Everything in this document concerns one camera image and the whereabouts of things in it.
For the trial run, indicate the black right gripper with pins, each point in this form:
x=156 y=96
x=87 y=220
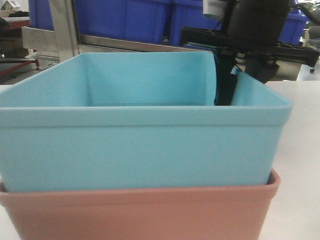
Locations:
x=262 y=70

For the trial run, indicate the light blue plastic box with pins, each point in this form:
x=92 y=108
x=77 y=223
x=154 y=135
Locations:
x=136 y=120

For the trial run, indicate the pink plastic box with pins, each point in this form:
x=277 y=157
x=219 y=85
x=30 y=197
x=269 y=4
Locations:
x=175 y=213

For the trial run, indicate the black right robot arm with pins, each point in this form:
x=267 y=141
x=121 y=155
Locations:
x=250 y=31

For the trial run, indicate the stainless steel shelf rack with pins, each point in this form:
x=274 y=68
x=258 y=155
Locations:
x=64 y=41

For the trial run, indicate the blue storage bin far right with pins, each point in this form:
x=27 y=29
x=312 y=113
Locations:
x=293 y=27

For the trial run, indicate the blue storage bin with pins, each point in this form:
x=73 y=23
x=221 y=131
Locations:
x=133 y=20
x=293 y=27
x=189 y=13

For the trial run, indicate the blue storage bin left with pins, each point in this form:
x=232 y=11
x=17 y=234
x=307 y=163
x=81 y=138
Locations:
x=133 y=20

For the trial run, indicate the red metal workbench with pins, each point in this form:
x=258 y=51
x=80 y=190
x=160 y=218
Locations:
x=13 y=55

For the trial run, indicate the small house model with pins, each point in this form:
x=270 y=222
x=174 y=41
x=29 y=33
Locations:
x=10 y=5

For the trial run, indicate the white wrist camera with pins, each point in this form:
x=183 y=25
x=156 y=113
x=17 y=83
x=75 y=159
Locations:
x=214 y=9

